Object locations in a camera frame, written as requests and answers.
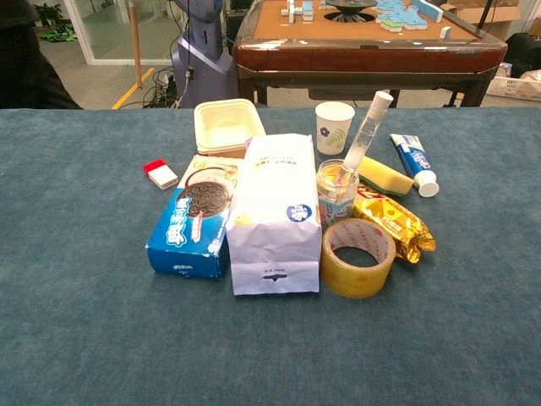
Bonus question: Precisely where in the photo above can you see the clear plastic tube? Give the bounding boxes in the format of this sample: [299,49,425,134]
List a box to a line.
[336,90,395,184]

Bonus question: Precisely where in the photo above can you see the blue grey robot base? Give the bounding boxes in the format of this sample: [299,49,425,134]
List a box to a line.
[171,0,240,109]

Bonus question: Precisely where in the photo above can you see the blue white toothpaste tube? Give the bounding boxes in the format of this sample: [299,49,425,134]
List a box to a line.
[389,133,440,199]

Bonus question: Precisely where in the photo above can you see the white paper bag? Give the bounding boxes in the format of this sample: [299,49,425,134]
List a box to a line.
[225,133,322,296]

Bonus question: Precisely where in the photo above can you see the clear plastic jar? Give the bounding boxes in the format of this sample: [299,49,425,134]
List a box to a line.
[315,158,360,232]

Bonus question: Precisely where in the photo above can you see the blue cookie box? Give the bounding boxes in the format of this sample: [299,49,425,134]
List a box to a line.
[145,154,244,281]

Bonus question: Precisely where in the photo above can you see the cream plastic food container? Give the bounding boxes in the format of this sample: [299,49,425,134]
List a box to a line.
[194,98,267,159]

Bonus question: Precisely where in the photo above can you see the white flower print paper cup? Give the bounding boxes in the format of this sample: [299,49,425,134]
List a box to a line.
[314,101,356,156]

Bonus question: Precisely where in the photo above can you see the small red white box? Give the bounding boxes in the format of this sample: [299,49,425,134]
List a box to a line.
[142,158,179,190]

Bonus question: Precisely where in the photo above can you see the yellow packing tape roll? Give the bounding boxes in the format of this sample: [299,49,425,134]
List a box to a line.
[320,217,397,299]

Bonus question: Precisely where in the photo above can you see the yellow green sponge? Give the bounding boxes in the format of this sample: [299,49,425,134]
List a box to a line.
[358,155,415,197]

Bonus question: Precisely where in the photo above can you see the golden snack packet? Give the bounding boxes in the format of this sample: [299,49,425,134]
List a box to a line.
[352,185,437,265]

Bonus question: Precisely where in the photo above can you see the brown mahjong table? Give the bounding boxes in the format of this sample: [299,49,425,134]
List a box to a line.
[232,0,508,107]

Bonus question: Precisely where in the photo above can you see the stack of blue mahjong tiles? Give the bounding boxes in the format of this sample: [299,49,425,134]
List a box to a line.
[281,0,316,22]

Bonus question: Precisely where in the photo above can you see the wooden pole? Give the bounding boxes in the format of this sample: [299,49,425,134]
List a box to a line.
[128,0,144,90]

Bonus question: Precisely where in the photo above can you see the black mahjong table centre dome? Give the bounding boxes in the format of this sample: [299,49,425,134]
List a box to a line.
[324,0,378,22]

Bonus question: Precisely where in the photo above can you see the pile of blue mahjong tiles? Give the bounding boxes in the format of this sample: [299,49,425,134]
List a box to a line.
[375,0,445,33]

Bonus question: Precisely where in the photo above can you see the teal table cloth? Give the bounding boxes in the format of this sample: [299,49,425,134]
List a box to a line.
[0,107,541,406]

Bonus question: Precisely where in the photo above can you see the white framed glass partition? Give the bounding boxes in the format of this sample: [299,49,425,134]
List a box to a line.
[63,0,175,67]

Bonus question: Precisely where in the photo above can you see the white plastic basket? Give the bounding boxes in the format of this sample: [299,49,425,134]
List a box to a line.
[485,74,541,102]

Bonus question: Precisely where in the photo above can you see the green cloth on floor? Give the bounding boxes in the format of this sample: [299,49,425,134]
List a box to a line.
[38,23,79,42]

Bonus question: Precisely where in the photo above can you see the person in dark clothes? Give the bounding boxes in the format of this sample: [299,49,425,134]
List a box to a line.
[0,0,84,110]

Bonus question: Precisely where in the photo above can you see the thin black rod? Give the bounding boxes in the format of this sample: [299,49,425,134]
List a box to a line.
[476,0,495,37]

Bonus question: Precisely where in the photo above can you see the row of potted plants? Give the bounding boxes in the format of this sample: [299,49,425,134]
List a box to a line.
[33,3,64,26]

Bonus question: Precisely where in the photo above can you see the black fabric object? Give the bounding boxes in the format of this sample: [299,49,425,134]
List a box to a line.
[504,32,541,79]

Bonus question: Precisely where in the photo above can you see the cardboard box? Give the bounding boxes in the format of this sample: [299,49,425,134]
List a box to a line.
[439,0,523,41]

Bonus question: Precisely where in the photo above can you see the tangle of floor cables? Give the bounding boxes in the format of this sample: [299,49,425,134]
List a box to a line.
[142,67,187,109]

